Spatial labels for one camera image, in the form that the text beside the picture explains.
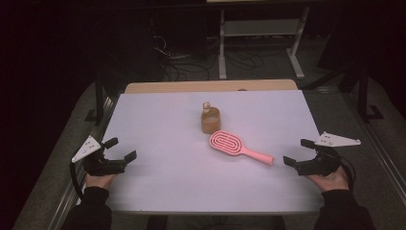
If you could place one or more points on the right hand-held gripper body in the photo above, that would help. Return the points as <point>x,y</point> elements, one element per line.
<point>322,161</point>

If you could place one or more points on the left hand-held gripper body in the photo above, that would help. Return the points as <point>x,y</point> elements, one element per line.
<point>102,166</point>

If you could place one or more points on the pink hairbrush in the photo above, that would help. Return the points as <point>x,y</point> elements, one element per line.
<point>228,143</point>

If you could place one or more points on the brown cup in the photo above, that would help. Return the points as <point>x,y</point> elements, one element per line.
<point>210,124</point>

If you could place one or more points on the person's left hand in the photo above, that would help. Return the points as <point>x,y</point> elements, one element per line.
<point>99,180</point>

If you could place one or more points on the person's right hand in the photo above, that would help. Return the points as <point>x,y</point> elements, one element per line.
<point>330,182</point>

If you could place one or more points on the black metal stand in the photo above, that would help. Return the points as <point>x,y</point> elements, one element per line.
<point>364,96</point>
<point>99,102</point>

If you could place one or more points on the wooden table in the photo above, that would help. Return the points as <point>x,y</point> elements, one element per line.
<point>191,86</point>

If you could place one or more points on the aluminium rail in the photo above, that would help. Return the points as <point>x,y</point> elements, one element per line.
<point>383,159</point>
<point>68,198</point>

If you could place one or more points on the white metal desk frame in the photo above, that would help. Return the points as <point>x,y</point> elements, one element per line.
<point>261,28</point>

